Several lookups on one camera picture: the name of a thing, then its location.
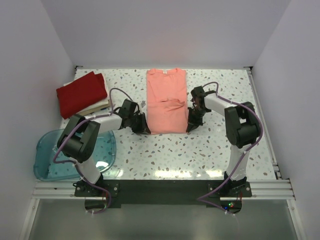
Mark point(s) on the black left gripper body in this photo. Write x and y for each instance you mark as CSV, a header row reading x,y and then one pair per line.
x,y
134,123

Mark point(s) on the salmon pink t-shirt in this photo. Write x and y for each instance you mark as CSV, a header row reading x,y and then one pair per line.
x,y
167,107

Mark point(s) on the blue transparent plastic bin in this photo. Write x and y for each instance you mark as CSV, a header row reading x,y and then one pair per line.
x,y
46,170

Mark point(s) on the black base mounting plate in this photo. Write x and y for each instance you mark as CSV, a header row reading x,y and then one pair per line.
x,y
115,193

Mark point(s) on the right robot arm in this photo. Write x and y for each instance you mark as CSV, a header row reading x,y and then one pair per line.
x,y
243,128

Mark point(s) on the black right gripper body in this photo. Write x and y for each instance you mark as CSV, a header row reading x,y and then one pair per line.
x,y
195,115

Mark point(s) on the folded red t-shirt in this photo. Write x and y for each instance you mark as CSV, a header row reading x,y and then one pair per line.
x,y
80,96

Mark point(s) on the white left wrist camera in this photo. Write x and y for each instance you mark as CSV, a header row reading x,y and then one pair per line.
x,y
143,103

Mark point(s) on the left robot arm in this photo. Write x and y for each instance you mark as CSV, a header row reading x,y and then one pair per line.
x,y
77,142

